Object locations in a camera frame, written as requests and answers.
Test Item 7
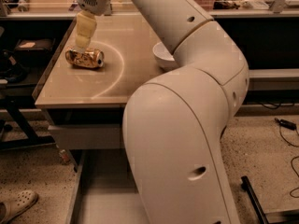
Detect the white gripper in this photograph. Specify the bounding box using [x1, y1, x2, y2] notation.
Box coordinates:
[75, 0, 110, 50]

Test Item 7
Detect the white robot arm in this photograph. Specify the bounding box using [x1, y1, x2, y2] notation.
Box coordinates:
[76, 0, 249, 224]

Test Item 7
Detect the drawer cabinet with beige top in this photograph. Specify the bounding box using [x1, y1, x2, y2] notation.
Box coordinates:
[32, 14, 169, 173]

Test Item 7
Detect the top drawer front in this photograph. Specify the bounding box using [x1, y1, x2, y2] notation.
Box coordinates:
[49, 124, 123, 149]

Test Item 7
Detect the small can on floor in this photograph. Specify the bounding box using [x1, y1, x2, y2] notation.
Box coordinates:
[59, 149, 70, 164]

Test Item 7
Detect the open middle drawer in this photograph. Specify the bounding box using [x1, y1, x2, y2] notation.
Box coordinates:
[65, 149, 150, 224]

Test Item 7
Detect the black box on shelf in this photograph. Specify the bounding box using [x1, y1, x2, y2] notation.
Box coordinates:
[13, 38, 55, 67]

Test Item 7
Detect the white bowl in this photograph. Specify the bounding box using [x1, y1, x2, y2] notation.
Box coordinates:
[152, 42, 178, 72]

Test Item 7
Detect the white clog shoe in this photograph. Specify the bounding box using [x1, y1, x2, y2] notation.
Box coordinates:
[0, 189, 38, 224]

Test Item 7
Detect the black metal bar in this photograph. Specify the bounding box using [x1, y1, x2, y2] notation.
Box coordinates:
[241, 175, 269, 224]

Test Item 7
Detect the black side table frame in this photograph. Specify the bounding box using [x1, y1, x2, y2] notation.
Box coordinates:
[0, 79, 54, 150]

